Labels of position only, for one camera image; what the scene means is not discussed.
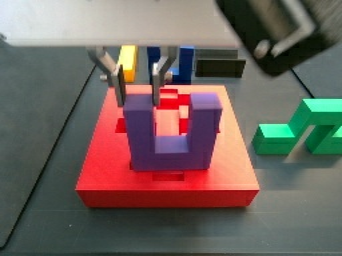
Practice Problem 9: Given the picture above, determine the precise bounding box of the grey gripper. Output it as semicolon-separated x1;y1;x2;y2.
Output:
0;0;241;107

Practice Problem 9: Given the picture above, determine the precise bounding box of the purple U-shaped block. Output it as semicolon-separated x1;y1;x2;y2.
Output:
123;93;223;171

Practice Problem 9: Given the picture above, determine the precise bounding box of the yellow long bar block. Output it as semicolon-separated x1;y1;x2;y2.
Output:
118;45;138;83

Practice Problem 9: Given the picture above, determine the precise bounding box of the blue U-shaped block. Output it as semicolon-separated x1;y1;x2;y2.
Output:
147;46;194;85

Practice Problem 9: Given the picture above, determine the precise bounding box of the green stepped arch block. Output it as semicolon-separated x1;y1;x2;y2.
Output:
253;99;342;155

